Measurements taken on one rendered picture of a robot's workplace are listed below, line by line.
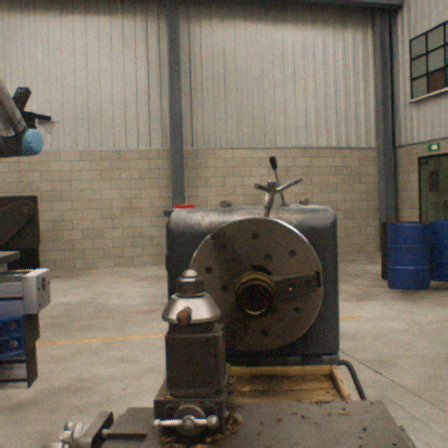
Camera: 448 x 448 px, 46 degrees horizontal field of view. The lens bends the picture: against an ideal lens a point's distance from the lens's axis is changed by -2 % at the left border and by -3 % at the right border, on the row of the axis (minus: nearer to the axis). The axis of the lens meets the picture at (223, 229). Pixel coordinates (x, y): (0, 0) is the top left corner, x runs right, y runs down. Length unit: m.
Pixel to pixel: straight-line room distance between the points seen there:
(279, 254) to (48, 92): 10.43
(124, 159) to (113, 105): 1.14
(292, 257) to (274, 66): 11.14
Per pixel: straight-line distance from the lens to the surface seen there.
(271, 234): 1.22
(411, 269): 7.61
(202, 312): 0.70
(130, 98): 11.49
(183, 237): 1.39
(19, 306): 1.33
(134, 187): 11.22
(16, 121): 1.57
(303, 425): 0.77
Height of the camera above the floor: 1.27
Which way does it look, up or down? 3 degrees down
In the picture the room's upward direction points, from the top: 2 degrees counter-clockwise
